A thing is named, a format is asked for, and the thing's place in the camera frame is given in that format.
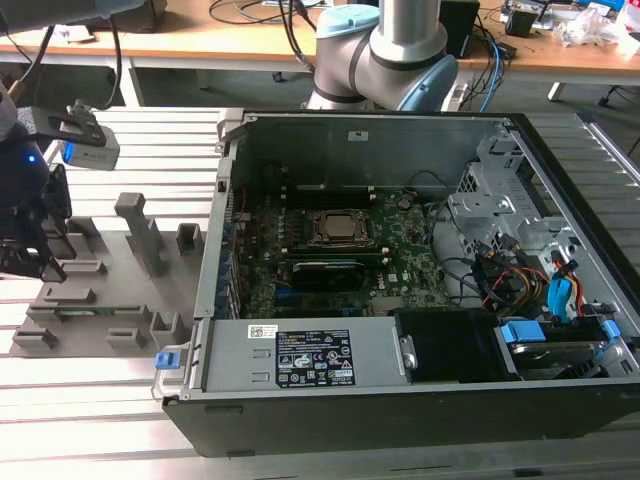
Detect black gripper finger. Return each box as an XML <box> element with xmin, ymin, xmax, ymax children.
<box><xmin>0</xmin><ymin>239</ymin><xmax>42</xmax><ymax>277</ymax></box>
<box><xmin>29</xmin><ymin>163</ymin><xmax>70</xmax><ymax>284</ymax></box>

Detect green RAM stick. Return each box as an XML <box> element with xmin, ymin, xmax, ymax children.
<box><xmin>53</xmin><ymin>307</ymin><xmax>144</xmax><ymax>318</ymax></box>

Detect black RAM slot white clips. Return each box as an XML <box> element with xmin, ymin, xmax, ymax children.
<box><xmin>280</xmin><ymin>194</ymin><xmax>376</xmax><ymax>209</ymax></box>
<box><xmin>279</xmin><ymin>246</ymin><xmax>392</xmax><ymax>266</ymax></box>

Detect grey parts rack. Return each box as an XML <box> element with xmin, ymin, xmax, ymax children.
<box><xmin>9</xmin><ymin>192</ymin><xmax>209</xmax><ymax>359</ymax></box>

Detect white crumpled paper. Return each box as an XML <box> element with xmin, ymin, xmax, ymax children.
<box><xmin>54</xmin><ymin>24</ymin><xmax>96</xmax><ymax>44</ymax></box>

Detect large black box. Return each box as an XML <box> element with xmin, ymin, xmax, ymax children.
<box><xmin>114</xmin><ymin>0</ymin><xmax>169</xmax><ymax>34</ymax></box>

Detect grey power supply unit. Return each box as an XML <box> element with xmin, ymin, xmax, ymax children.
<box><xmin>202</xmin><ymin>319</ymin><xmax>414</xmax><ymax>394</ymax></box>

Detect long wooden desk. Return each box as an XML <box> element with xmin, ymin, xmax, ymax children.
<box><xmin>0</xmin><ymin>0</ymin><xmax>640</xmax><ymax>109</ymax></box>

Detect CPU socket metal cover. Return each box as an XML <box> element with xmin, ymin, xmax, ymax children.
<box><xmin>300</xmin><ymin>207</ymin><xmax>384</xmax><ymax>250</ymax></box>

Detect black graphics card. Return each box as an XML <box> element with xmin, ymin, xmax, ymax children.
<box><xmin>277</xmin><ymin>257</ymin><xmax>369</xmax><ymax>294</ymax></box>

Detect CPU with metal top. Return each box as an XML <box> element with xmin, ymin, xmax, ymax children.
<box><xmin>319</xmin><ymin>212</ymin><xmax>371</xmax><ymax>241</ymax></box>

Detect black open PC case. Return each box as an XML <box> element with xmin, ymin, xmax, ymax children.
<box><xmin>162</xmin><ymin>107</ymin><xmax>640</xmax><ymax>459</ymax></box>

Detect green motherboard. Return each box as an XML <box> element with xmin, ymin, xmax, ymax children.
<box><xmin>227</xmin><ymin>189</ymin><xmax>466</xmax><ymax>319</ymax></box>

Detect black plastic air shroud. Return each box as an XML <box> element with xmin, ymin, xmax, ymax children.
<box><xmin>394</xmin><ymin>309</ymin><xmax>516</xmax><ymax>384</ymax></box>

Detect white power strip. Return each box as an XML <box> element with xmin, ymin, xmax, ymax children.
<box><xmin>439</xmin><ymin>82</ymin><xmax>469</xmax><ymax>112</ymax></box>

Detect silver metal drive cage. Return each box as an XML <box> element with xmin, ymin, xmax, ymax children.
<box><xmin>447</xmin><ymin>137</ymin><xmax>581</xmax><ymax>261</ymax></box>

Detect tall black speaker box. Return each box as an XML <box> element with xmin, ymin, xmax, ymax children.
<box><xmin>439</xmin><ymin>0</ymin><xmax>481</xmax><ymax>59</ymax></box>

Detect hard disk in blue carrier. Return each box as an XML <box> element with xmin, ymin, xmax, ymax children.
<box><xmin>494</xmin><ymin>319</ymin><xmax>621</xmax><ymax>384</ymax></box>

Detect small black box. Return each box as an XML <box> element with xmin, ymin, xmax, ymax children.
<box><xmin>504</xmin><ymin>7</ymin><xmax>539</xmax><ymax>36</ymax></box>

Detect clear plastic bags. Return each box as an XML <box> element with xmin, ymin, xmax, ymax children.
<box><xmin>554</xmin><ymin>4</ymin><xmax>624</xmax><ymax>49</ymax></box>

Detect black camera bracket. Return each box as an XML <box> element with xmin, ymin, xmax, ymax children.
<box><xmin>17</xmin><ymin>99</ymin><xmax>109</xmax><ymax>149</ymax></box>

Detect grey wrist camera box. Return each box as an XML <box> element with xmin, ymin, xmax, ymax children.
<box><xmin>64</xmin><ymin>132</ymin><xmax>121</xmax><ymax>171</ymax></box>

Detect black camera cable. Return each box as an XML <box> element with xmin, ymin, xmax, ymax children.
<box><xmin>14</xmin><ymin>17</ymin><xmax>124</xmax><ymax>111</ymax></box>

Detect blue hanging cables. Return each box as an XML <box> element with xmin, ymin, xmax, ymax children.
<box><xmin>479</xmin><ymin>34</ymin><xmax>504</xmax><ymax>114</ymax></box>

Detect red yellow black wire bundle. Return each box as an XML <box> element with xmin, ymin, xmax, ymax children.
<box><xmin>492</xmin><ymin>267</ymin><xmax>547</xmax><ymax>306</ymax></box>

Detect blue flat data cable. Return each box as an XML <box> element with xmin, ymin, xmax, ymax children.
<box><xmin>547</xmin><ymin>277</ymin><xmax>576</xmax><ymax>326</ymax></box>

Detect orange flat data cable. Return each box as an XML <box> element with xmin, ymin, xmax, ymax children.
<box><xmin>552</xmin><ymin>254</ymin><xmax>589</xmax><ymax>315</ymax></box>

